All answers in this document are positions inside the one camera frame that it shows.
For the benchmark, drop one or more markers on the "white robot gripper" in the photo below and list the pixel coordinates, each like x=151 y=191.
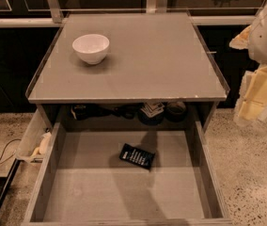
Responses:
x=266 y=42

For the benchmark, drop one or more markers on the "dark blue rxbar wrapper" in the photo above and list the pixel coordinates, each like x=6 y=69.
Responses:
x=136 y=156

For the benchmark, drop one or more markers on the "dark round container under counter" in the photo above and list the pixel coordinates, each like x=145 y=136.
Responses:
x=175 y=111

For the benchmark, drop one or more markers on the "white packet under counter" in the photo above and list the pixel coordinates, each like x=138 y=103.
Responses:
x=152 y=109

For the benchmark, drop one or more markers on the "grey cabinet with counter top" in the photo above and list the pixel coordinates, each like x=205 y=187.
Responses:
x=156 y=57

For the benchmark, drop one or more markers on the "black object under counter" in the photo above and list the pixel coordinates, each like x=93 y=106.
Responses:
x=83 y=112

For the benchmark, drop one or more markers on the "open grey wooden drawer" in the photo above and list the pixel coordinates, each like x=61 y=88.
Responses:
x=82 y=181

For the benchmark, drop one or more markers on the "white ceramic bowl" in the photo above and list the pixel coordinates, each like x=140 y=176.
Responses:
x=91 y=48

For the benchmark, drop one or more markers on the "cream items in side bin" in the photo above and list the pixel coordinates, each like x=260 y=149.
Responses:
x=42 y=148

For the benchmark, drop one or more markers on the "metal rail frame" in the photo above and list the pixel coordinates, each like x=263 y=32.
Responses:
x=54 y=13

